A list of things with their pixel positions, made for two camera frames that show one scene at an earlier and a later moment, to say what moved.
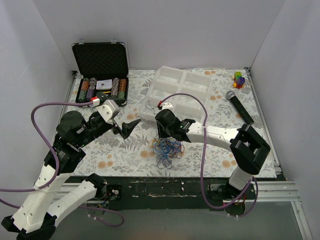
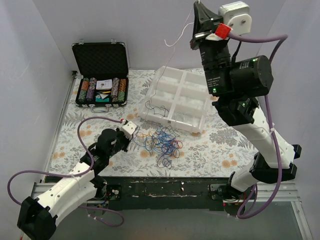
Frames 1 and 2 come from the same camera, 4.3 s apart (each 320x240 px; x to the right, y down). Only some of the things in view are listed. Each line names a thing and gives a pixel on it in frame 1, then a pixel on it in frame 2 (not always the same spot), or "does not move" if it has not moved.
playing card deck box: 104,84 does not move
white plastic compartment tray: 167,81 does not move
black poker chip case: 102,67 does not move
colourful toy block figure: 239,80 does not move
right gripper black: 162,131 -> 201,36
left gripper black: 116,128 -> 124,142
